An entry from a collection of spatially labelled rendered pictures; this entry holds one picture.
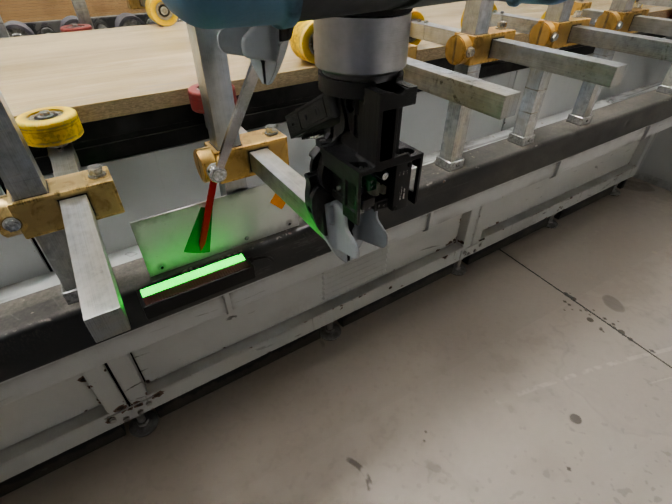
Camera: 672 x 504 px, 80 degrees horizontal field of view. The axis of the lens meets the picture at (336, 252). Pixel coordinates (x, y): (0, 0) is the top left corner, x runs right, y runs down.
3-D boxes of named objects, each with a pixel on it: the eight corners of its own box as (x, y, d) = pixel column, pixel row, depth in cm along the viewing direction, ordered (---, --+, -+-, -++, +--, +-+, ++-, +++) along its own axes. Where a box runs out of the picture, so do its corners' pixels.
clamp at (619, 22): (642, 32, 101) (652, 9, 98) (613, 38, 95) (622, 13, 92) (618, 28, 105) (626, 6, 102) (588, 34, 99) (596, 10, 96)
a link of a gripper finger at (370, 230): (371, 282, 44) (376, 211, 39) (341, 254, 48) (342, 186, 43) (393, 272, 46) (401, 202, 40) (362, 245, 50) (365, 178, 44)
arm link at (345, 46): (295, 8, 32) (378, 1, 35) (298, 70, 34) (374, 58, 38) (349, 22, 27) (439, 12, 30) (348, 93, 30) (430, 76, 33)
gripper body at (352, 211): (353, 233, 36) (358, 94, 28) (306, 192, 42) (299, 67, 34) (418, 208, 39) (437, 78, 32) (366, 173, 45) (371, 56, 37)
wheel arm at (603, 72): (620, 85, 63) (631, 60, 61) (607, 88, 61) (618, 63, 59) (409, 32, 96) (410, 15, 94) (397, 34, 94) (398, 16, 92)
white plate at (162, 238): (299, 226, 73) (296, 176, 67) (150, 278, 62) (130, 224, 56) (298, 224, 73) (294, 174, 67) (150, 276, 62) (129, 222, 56)
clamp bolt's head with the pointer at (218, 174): (211, 255, 64) (229, 168, 58) (195, 256, 62) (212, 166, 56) (207, 249, 65) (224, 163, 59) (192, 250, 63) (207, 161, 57)
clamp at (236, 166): (289, 166, 65) (287, 136, 62) (208, 188, 59) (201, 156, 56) (274, 153, 69) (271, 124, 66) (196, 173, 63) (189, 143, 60)
